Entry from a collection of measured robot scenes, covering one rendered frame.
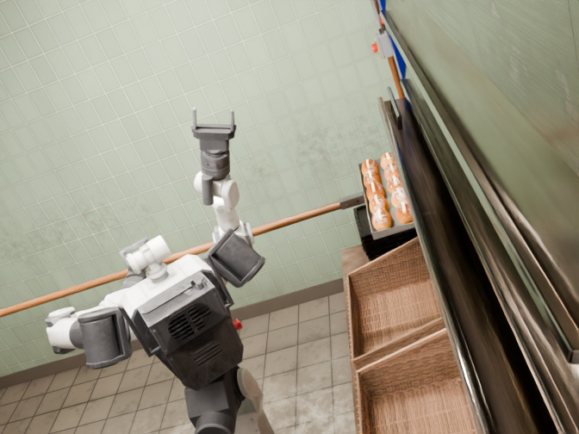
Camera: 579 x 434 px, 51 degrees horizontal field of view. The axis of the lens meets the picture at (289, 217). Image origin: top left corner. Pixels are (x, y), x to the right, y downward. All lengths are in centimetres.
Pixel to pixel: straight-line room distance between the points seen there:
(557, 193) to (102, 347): 132
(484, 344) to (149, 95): 259
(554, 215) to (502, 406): 41
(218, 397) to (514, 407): 101
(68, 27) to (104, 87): 34
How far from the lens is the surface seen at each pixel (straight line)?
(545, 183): 74
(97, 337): 174
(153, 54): 333
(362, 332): 255
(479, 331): 117
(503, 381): 108
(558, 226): 71
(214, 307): 164
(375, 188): 214
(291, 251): 370
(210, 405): 185
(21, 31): 353
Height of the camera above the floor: 218
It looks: 26 degrees down
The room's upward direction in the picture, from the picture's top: 23 degrees counter-clockwise
